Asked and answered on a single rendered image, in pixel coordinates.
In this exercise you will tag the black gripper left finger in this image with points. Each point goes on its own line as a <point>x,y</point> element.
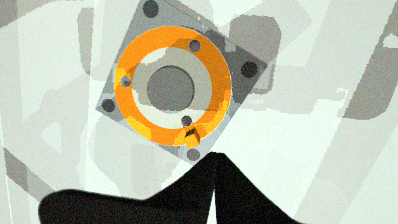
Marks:
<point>185,201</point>

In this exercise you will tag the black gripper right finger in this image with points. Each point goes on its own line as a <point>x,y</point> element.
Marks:
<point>239,201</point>

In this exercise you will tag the orange round plate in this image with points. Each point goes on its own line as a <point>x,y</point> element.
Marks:
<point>170,46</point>

